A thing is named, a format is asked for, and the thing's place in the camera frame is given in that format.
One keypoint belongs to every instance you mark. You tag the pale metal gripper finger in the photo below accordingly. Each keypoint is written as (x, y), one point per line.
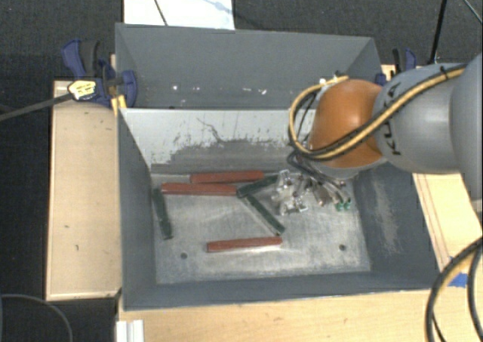
(291, 205)
(290, 180)

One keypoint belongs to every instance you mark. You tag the dark green flat block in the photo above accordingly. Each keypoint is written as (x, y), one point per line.
(162, 214)
(258, 185)
(265, 215)

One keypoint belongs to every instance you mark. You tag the red-brown flat block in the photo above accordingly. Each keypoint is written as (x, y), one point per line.
(226, 177)
(244, 244)
(198, 189)

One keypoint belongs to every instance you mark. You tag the grey metal bin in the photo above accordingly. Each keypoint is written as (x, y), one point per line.
(234, 65)

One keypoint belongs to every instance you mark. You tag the pale wood flat board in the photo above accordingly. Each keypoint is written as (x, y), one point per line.
(83, 197)

